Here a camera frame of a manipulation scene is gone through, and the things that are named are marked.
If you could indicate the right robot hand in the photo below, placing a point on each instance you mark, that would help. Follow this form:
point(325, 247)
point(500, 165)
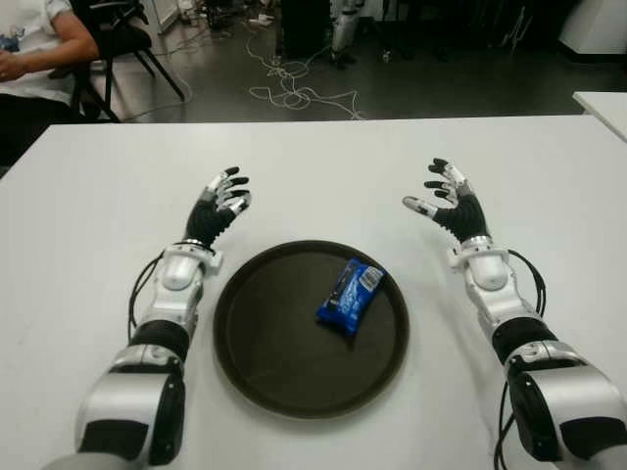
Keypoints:
point(465, 215)

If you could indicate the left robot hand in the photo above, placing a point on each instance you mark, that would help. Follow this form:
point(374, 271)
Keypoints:
point(210, 220)

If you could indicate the blue Oreo packet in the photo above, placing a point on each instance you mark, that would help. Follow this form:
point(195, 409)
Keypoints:
point(349, 298)

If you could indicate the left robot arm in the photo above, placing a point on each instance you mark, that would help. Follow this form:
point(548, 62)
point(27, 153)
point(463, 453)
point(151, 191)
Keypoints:
point(176, 279)

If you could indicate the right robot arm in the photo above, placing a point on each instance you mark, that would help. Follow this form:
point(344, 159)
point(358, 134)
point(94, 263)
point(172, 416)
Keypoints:
point(490, 274)

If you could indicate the round dark brown tray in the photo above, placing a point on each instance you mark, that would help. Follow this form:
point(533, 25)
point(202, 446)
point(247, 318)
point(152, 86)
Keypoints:
point(274, 343)

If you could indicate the white side table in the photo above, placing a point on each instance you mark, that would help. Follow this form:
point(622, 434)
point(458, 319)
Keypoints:
point(605, 108)

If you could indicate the folded metal stand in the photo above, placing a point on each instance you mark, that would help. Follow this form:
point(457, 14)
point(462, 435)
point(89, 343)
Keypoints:
point(516, 24)

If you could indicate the black chair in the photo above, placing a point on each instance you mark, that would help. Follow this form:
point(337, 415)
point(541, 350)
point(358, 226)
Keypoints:
point(122, 34)

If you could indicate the black cabinet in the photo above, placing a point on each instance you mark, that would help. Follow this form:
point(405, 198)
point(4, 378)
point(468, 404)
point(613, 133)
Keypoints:
point(303, 29)

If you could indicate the silver humanoid robot leg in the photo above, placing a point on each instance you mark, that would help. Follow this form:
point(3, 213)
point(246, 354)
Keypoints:
point(344, 29)

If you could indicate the white cabinet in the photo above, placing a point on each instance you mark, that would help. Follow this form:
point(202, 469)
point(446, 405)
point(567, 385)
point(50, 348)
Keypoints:
point(597, 24)

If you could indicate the seated person in white shirt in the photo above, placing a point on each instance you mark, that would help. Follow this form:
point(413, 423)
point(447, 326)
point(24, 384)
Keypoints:
point(29, 63)

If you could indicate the white board with frame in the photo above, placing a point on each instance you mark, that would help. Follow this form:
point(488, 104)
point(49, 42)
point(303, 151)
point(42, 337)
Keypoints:
point(164, 12)

